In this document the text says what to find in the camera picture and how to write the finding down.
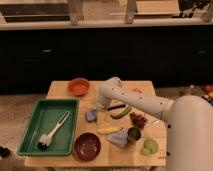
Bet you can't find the yellow banana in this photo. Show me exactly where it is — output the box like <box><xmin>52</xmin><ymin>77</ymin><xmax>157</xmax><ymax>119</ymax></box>
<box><xmin>97</xmin><ymin>127</ymin><xmax>123</xmax><ymax>135</ymax></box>

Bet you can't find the green cup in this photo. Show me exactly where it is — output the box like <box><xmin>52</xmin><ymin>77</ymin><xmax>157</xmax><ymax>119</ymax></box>
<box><xmin>142</xmin><ymin>138</ymin><xmax>159</xmax><ymax>156</ymax></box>

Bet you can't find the purple bowl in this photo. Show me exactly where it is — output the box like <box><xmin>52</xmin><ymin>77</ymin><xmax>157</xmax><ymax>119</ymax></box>
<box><xmin>73</xmin><ymin>132</ymin><xmax>101</xmax><ymax>162</ymax></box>

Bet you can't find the grey blue cloth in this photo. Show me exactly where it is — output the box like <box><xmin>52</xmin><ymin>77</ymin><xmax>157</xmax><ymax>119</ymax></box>
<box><xmin>106</xmin><ymin>129</ymin><xmax>128</xmax><ymax>148</ymax></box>

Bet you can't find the wooden table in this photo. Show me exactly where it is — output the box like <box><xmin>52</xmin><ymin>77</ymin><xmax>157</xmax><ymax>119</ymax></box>
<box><xmin>24</xmin><ymin>81</ymin><xmax>167</xmax><ymax>168</ymax></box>

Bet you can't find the orange bowl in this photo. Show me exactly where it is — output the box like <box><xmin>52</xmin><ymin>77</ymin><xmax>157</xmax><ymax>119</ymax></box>
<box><xmin>68</xmin><ymin>78</ymin><xmax>90</xmax><ymax>96</ymax></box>

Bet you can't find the dark cabinet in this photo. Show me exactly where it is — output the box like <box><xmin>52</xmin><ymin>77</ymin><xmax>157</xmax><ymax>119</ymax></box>
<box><xmin>0</xmin><ymin>26</ymin><xmax>213</xmax><ymax>94</ymax></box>

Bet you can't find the black and white eraser block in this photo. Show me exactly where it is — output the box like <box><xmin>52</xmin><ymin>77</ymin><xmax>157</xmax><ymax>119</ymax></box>
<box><xmin>107</xmin><ymin>104</ymin><xmax>126</xmax><ymax>111</ymax></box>

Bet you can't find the metal cup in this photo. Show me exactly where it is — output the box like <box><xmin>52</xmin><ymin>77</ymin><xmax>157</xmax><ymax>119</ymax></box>
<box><xmin>127</xmin><ymin>127</ymin><xmax>141</xmax><ymax>144</ymax></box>

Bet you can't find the red tomato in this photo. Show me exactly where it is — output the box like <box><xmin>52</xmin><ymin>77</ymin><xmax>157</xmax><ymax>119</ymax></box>
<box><xmin>133</xmin><ymin>88</ymin><xmax>142</xmax><ymax>93</ymax></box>

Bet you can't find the green pepper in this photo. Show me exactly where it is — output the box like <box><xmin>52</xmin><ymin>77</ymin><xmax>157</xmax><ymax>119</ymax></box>
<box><xmin>110</xmin><ymin>106</ymin><xmax>132</xmax><ymax>119</ymax></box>

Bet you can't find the metal spoon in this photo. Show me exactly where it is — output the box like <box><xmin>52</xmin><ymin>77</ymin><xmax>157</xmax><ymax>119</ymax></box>
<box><xmin>144</xmin><ymin>120</ymin><xmax>160</xmax><ymax>128</ymax></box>

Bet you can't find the blue sponge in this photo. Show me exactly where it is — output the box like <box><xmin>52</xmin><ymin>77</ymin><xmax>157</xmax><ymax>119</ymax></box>
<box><xmin>85</xmin><ymin>109</ymin><xmax>97</xmax><ymax>122</ymax></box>

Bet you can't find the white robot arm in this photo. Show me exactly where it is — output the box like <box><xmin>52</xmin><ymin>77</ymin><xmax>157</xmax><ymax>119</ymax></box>
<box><xmin>96</xmin><ymin>77</ymin><xmax>213</xmax><ymax>171</ymax></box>

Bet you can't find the brown grape bunch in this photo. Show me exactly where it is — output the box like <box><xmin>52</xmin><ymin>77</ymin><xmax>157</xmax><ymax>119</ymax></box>
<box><xmin>130</xmin><ymin>112</ymin><xmax>148</xmax><ymax>129</ymax></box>

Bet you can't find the green plastic tray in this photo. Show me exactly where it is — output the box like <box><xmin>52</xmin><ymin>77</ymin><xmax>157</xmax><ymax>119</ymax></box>
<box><xmin>17</xmin><ymin>99</ymin><xmax>79</xmax><ymax>156</ymax></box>

